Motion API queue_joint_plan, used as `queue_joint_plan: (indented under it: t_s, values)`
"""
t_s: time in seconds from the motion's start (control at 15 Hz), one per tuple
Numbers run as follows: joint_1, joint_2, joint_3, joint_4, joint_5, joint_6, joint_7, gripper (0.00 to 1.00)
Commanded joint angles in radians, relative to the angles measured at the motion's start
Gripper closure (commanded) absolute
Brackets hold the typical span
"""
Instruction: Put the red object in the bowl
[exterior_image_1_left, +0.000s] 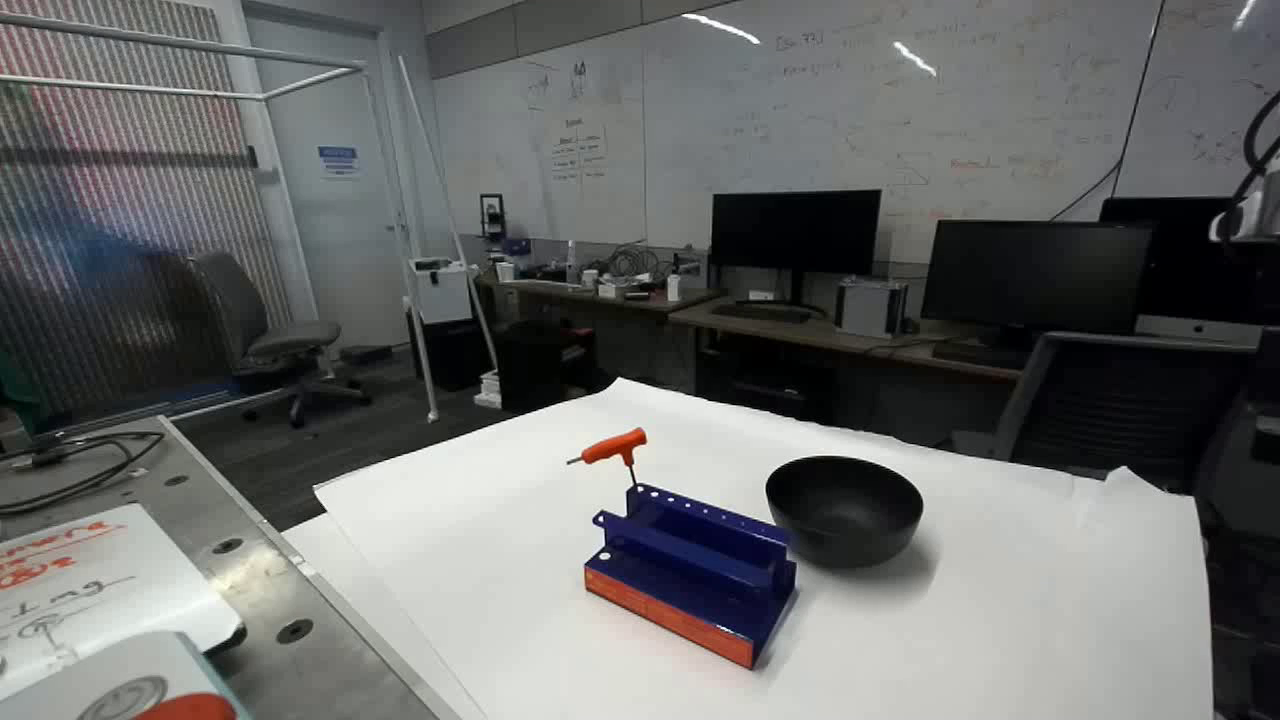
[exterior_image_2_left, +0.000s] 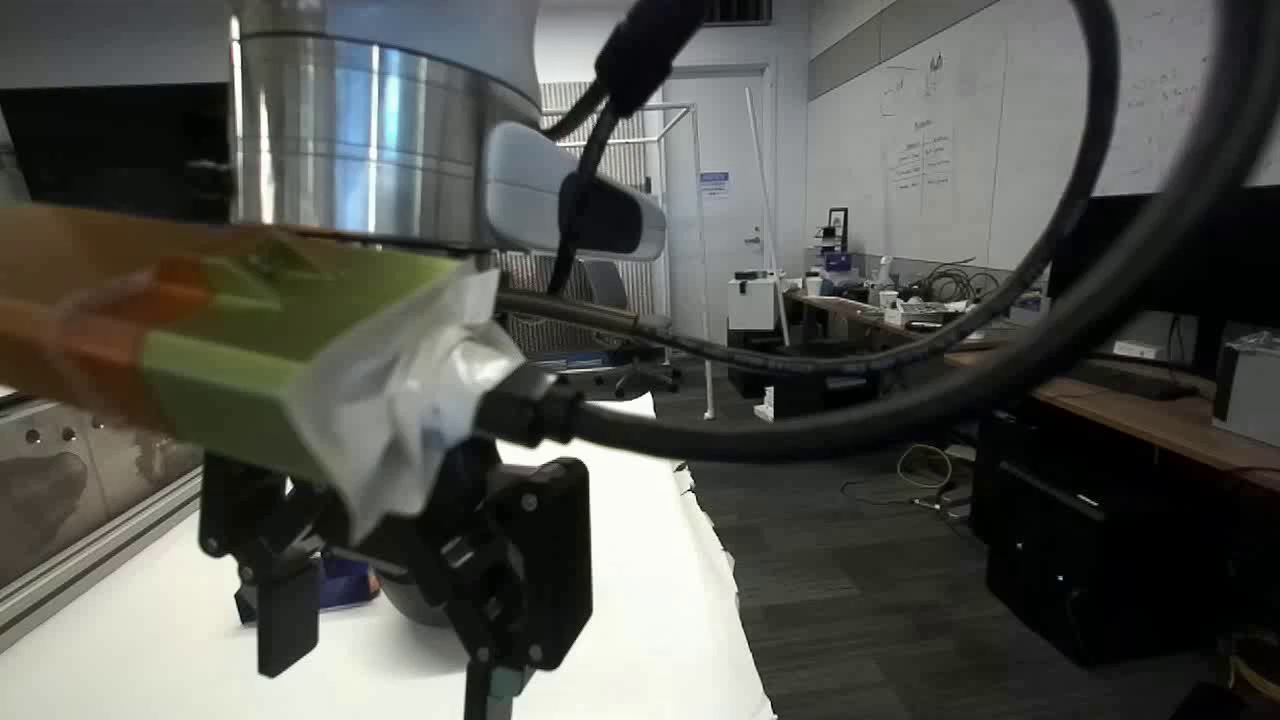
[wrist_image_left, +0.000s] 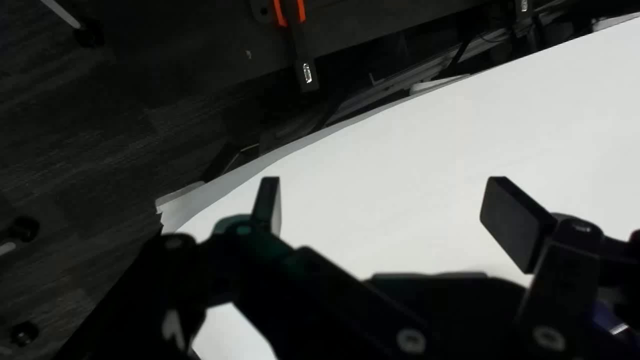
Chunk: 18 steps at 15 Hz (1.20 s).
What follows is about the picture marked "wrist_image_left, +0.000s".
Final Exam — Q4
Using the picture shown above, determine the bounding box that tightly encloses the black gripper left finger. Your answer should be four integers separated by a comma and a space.
211, 174, 317, 282

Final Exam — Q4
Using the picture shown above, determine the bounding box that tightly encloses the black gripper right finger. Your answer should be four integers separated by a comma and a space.
478, 174, 640, 323

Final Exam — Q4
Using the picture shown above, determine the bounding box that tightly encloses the black orange bar clamp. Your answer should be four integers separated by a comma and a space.
249, 0, 322, 94

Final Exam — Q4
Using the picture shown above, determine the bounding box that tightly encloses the black round caster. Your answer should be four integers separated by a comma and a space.
8, 321, 42, 349
6, 216, 42, 247

